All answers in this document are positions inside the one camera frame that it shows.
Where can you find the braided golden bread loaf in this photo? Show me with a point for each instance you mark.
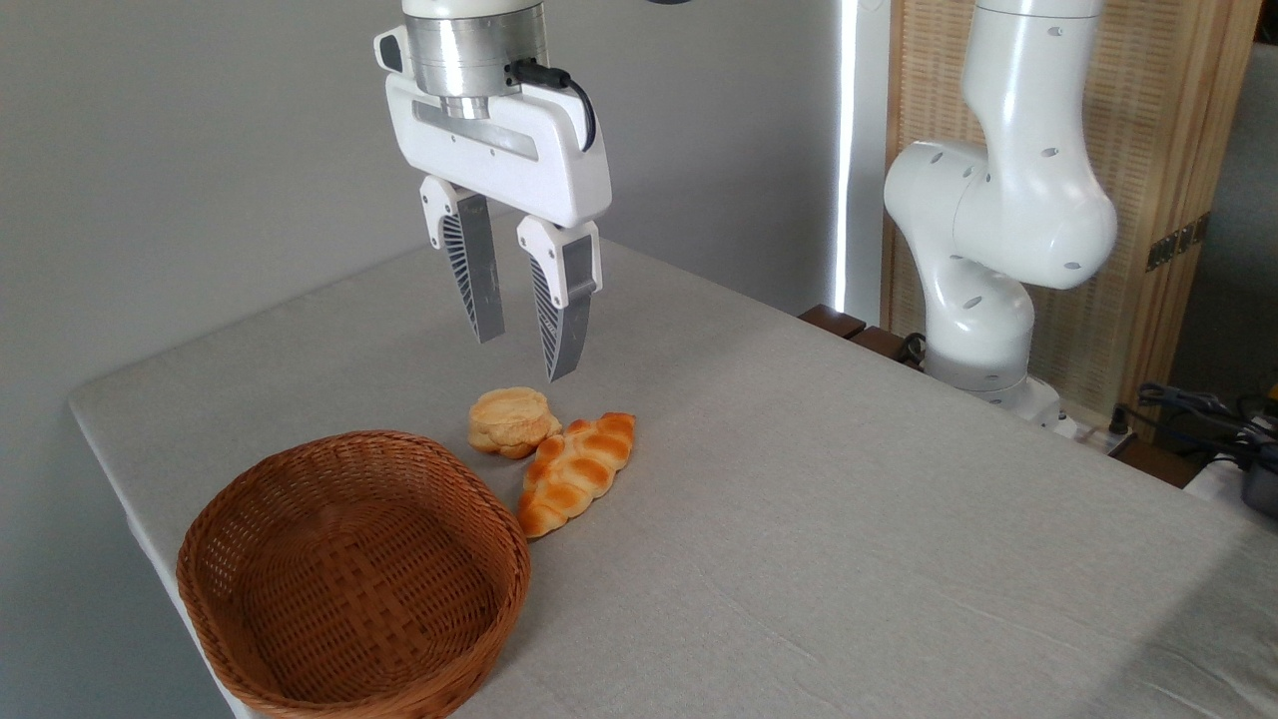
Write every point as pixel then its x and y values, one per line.
pixel 574 469

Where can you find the dark brown wooden block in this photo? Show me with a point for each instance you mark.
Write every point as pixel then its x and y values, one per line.
pixel 832 321
pixel 884 345

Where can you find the grey linen tablecloth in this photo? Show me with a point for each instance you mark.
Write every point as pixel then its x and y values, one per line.
pixel 819 519

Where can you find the white power strip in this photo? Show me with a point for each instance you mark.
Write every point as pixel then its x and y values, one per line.
pixel 1093 431

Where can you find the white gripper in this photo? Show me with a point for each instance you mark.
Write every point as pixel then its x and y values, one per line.
pixel 539 175

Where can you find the wooden bamboo folding screen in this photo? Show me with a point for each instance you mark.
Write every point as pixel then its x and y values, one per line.
pixel 1158 110

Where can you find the dark metal screen hinge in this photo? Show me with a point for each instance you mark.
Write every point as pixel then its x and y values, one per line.
pixel 1178 241

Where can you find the round pale bread bun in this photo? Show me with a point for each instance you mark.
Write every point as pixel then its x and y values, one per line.
pixel 509 419

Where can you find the brown wicker basket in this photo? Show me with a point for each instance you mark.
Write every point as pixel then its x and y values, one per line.
pixel 349 579

